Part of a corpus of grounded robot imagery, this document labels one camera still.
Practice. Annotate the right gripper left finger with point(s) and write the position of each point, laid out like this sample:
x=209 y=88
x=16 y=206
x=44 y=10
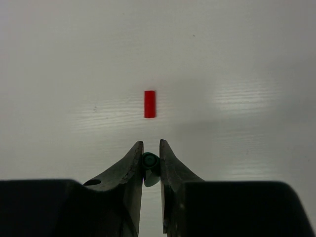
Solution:
x=118 y=195

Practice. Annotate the dark green pen cap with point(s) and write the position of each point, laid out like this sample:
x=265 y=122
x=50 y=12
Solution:
x=151 y=169

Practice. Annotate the red pen cap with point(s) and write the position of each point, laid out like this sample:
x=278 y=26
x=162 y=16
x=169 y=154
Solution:
x=149 y=104

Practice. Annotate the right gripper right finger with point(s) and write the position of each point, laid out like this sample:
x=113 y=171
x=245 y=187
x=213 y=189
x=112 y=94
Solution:
x=173 y=173

